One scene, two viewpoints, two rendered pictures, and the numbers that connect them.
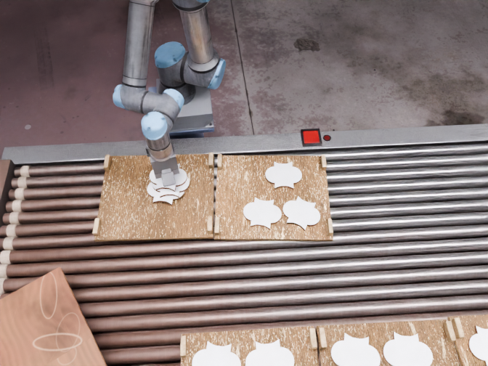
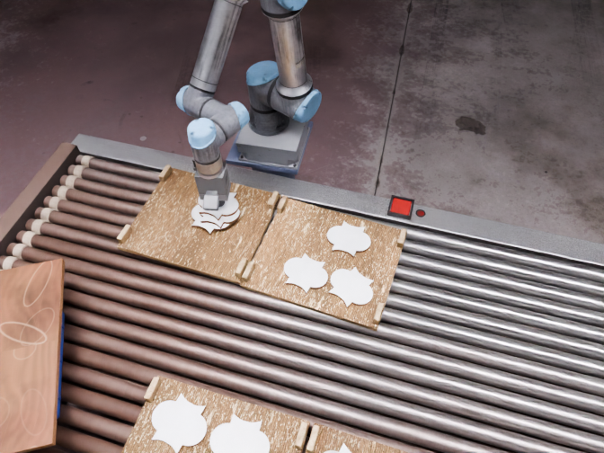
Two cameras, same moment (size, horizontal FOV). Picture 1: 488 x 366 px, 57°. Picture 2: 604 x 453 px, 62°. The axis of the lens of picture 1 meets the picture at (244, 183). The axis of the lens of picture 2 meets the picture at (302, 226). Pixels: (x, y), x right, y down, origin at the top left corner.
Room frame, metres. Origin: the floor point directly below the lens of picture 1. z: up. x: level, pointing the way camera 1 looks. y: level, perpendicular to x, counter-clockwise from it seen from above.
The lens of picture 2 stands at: (0.00, -0.34, 2.21)
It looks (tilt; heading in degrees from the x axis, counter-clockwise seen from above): 53 degrees down; 21
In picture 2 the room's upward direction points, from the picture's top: 2 degrees counter-clockwise
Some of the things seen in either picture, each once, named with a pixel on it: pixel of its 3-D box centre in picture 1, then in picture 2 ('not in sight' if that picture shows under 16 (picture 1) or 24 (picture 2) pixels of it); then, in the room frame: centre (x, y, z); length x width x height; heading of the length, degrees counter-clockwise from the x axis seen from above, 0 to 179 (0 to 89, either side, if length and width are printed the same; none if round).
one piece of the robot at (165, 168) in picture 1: (163, 165); (210, 185); (0.83, 0.27, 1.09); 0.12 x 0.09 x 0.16; 16
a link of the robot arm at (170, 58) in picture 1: (173, 63); (266, 84); (1.26, 0.27, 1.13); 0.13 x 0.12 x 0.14; 72
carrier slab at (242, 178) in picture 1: (271, 195); (326, 258); (0.80, -0.10, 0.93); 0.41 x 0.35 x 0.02; 90
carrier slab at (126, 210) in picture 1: (157, 195); (201, 220); (0.80, 0.32, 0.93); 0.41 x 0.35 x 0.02; 91
